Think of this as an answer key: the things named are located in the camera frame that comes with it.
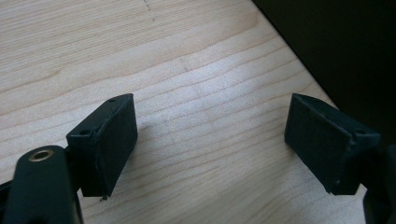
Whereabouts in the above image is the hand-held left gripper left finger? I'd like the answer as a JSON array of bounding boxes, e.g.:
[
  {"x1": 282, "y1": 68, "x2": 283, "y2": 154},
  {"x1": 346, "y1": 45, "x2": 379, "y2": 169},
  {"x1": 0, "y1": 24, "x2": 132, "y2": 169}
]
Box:
[{"x1": 65, "y1": 92, "x2": 139, "y2": 198}]

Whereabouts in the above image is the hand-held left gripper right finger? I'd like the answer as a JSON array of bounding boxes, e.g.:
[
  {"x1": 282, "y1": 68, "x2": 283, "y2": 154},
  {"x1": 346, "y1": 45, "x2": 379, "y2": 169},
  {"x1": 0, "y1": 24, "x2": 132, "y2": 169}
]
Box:
[{"x1": 284, "y1": 92, "x2": 381, "y2": 196}]

